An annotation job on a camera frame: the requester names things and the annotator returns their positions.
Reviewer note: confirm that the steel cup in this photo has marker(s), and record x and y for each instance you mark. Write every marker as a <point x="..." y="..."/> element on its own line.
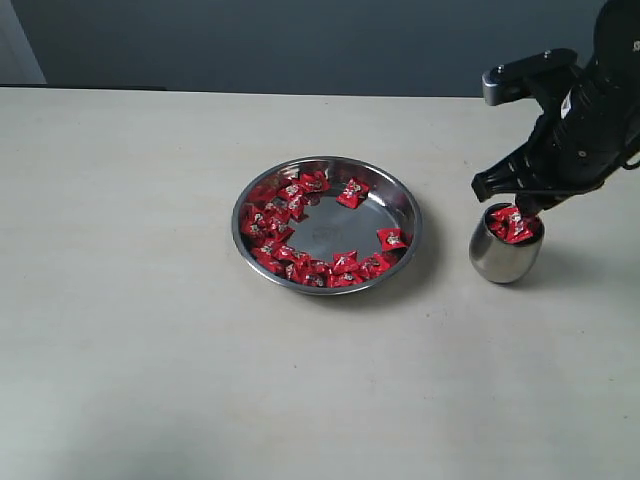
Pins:
<point x="497" y="261"/>

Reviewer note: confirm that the round steel plate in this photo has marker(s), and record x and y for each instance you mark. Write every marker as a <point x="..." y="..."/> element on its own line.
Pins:
<point x="385" y="220"/>

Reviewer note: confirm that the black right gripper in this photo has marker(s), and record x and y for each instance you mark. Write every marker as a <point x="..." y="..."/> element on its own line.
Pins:
<point x="582" y="138"/>

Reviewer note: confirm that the red snack wrapper packet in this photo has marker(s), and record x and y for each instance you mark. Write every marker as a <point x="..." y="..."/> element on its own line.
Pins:
<point x="391" y="239"/>

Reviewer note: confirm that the pile of red candies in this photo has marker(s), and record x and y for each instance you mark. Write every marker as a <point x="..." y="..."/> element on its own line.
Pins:
<point x="280" y="235"/>

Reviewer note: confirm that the wrist camera box grey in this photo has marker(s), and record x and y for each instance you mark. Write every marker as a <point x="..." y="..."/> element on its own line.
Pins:
<point x="545" y="76"/>

